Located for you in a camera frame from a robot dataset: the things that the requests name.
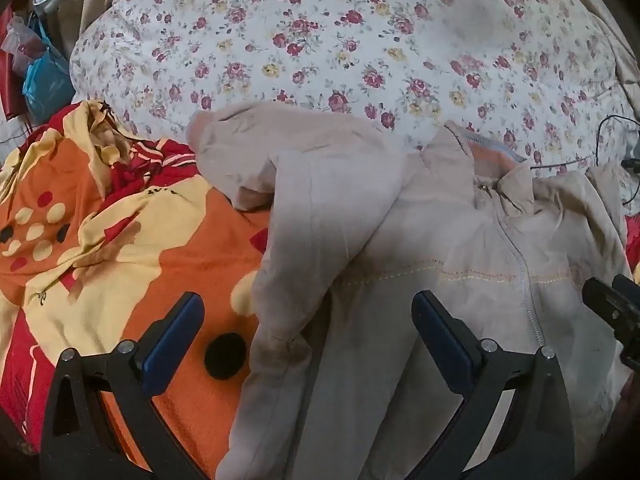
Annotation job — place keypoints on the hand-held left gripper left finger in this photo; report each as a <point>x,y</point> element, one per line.
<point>172,345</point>

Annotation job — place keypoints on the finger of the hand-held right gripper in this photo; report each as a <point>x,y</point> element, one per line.
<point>607,302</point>

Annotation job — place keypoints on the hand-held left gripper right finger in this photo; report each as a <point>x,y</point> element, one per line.
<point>445,345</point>

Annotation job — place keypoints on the beige zip jacket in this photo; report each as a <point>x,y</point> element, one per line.
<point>400,220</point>

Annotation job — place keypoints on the orange cartoon printed blanket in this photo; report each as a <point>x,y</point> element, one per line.
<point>125,240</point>

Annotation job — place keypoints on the blue bag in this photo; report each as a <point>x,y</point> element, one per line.
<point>47,80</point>

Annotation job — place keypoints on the floral quilt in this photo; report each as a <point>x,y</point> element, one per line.
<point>350,60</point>

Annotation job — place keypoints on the red bag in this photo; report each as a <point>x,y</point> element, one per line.
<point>9,75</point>

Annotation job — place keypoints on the clear plastic bag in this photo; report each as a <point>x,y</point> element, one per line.
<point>22,42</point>

